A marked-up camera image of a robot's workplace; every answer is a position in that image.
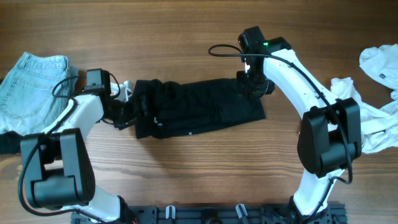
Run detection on black t-shirt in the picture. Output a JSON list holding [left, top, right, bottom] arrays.
[[133, 78, 266, 139]]

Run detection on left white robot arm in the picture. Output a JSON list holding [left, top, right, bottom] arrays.
[[17, 68, 139, 223]]

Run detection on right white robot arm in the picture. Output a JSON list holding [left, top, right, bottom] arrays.
[[238, 26, 362, 223]]

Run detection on light blue denim jeans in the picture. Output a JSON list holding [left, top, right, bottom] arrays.
[[1, 52, 79, 136]]

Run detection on folded black garment under jeans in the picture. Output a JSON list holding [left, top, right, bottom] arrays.
[[0, 131, 23, 155]]

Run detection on white crumpled shirt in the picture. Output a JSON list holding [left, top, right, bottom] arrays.
[[329, 44, 398, 155]]

